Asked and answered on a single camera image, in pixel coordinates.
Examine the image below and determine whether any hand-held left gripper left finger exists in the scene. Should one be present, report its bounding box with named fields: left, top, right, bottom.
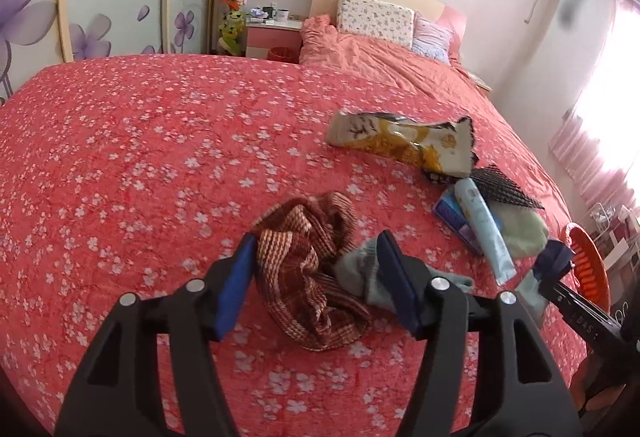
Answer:
left=55, top=233, right=261, bottom=437

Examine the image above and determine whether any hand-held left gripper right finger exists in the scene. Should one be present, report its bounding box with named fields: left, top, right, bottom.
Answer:
left=376, top=231, right=583, bottom=437

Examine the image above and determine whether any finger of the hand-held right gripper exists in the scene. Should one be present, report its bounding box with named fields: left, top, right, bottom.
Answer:
left=531, top=239, right=626, bottom=343

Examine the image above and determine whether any orange plastic basket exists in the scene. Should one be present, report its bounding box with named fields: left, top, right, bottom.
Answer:
left=559, top=222, right=612, bottom=315

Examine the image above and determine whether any pale grey sock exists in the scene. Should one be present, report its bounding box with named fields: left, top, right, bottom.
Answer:
left=334, top=237, right=476, bottom=315

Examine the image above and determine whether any pale blue cloth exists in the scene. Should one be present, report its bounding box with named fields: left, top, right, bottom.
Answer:
left=515, top=269, right=551, bottom=325

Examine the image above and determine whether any brown checked cloth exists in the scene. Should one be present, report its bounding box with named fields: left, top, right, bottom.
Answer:
left=250, top=192, right=373, bottom=352

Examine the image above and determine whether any yellow snack bag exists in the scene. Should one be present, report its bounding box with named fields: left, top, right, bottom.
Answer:
left=326, top=111, right=480, bottom=178

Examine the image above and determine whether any person's right hand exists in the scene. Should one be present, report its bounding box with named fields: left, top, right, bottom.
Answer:
left=582, top=384, right=632, bottom=418

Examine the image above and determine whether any light green cloth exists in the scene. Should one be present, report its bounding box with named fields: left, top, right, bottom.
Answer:
left=492, top=206, right=550, bottom=260

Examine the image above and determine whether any white and blue tube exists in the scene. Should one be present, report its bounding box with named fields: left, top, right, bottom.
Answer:
left=454, top=178, right=517, bottom=287

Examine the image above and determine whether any black mesh net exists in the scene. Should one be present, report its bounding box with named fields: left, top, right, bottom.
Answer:
left=424, top=164, right=546, bottom=210

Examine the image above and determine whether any blue packet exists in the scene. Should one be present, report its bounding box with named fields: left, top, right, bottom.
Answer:
left=432, top=194, right=483, bottom=255

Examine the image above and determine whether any pink curtain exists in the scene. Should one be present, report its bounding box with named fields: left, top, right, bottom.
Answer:
left=547, top=0, right=640, bottom=212

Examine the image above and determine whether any red floral blanket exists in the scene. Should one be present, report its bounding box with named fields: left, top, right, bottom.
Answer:
left=0, top=53, right=591, bottom=437

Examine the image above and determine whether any bed with pink duvet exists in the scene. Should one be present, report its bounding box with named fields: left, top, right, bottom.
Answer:
left=299, top=14, right=493, bottom=118

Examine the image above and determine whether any pink striped pillow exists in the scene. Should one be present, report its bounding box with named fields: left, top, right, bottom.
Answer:
left=411, top=14, right=456, bottom=62

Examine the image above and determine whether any pink nightstand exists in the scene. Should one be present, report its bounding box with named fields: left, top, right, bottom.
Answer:
left=245, top=19, right=303, bottom=62

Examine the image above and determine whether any green plush toy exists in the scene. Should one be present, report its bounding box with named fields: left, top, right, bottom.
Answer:
left=217, top=9, right=247, bottom=55

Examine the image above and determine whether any white floral pillow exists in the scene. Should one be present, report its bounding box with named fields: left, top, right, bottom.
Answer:
left=336, top=0, right=416, bottom=50

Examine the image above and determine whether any white wire rack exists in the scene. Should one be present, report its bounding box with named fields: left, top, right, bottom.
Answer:
left=587, top=204, right=621, bottom=238

